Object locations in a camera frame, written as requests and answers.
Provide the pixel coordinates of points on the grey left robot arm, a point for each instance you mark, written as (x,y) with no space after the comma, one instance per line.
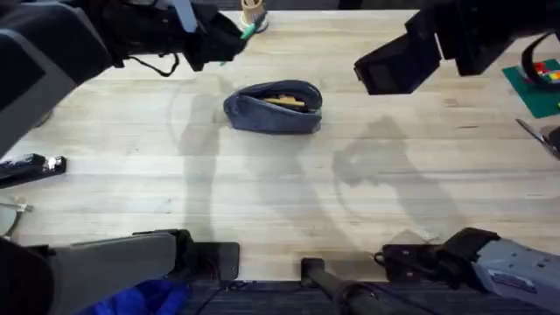
(109,262)

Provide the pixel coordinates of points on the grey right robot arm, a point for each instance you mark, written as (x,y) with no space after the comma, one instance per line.
(516,271)

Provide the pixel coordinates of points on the green pen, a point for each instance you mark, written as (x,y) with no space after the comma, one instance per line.
(248,31)

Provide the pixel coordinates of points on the scissors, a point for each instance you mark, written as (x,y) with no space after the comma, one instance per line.
(540,137)

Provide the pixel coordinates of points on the blue cloth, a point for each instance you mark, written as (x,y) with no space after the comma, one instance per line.
(140,299)

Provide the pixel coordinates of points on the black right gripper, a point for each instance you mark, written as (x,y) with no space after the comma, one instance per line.
(402,61)

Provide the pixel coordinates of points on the black tube stand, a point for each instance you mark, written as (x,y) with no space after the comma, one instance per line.
(337,289)

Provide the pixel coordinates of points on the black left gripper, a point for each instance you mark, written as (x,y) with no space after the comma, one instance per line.
(149,30)

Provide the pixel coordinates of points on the black rail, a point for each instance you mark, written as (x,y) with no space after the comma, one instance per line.
(271,299)

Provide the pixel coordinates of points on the black tool with silver tip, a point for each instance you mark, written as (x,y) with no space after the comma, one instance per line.
(26,168)

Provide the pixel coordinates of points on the green board with toy blocks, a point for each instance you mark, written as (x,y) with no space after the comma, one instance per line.
(536,98)

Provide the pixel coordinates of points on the blue-grey soft zip bag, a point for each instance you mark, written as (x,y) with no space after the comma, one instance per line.
(271,116)

